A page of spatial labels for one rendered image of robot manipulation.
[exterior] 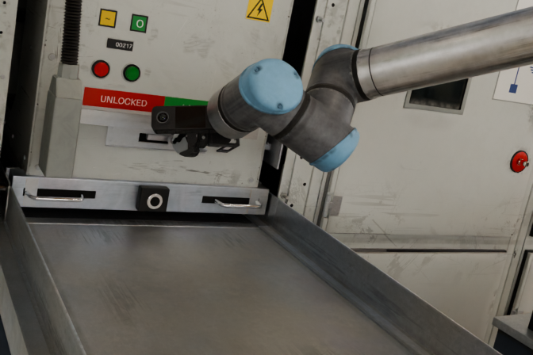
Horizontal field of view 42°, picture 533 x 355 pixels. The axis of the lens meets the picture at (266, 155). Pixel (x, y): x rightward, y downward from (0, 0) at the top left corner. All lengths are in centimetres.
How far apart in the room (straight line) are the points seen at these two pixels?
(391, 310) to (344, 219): 45
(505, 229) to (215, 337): 111
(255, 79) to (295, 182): 51
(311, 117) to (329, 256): 35
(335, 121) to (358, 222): 55
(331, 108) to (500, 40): 27
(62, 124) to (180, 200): 34
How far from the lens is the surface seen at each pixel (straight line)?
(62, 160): 127
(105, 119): 134
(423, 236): 180
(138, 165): 143
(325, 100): 115
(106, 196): 142
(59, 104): 124
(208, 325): 106
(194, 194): 147
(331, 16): 149
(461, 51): 113
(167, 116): 123
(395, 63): 116
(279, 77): 108
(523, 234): 205
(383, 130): 160
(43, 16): 136
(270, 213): 155
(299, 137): 110
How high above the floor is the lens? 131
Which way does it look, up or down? 12 degrees down
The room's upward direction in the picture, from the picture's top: 11 degrees clockwise
